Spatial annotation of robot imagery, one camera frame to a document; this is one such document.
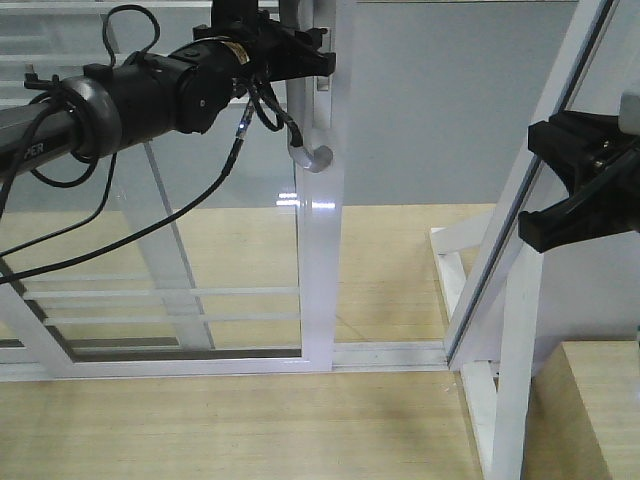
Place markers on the fixed white framed glass panel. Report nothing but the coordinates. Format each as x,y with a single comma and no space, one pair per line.
165,225

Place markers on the grey curved door handle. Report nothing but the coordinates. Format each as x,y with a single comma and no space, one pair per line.
309,100

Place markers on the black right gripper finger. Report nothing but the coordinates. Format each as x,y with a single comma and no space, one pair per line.
576,145
574,220

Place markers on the white door frame with track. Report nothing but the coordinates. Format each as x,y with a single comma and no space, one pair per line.
473,332

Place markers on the white triangular support brace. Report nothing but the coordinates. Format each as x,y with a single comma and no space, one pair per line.
497,393

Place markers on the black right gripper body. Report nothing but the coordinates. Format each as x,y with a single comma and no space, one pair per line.
616,185

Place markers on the light wooden step box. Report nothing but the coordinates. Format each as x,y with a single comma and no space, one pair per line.
583,421

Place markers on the white framed sliding glass door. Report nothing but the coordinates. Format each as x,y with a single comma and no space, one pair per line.
171,200

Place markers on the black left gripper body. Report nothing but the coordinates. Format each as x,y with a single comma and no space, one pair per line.
263,47

